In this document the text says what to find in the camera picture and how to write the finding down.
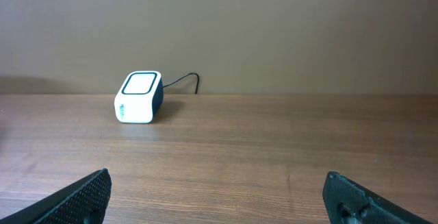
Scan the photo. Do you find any white barcode scanner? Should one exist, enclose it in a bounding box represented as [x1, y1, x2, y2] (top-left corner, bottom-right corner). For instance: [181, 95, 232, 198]
[114, 71, 164, 123]

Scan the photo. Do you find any black scanner cable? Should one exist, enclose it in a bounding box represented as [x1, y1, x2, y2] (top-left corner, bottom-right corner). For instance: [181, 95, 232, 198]
[162, 72, 201, 95]

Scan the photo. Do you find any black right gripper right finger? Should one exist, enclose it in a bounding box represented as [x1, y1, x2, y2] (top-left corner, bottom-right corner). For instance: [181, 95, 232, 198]
[322, 171, 431, 224]

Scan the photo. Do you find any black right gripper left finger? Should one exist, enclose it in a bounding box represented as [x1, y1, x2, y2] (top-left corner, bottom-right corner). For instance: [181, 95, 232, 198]
[1, 169, 112, 224]

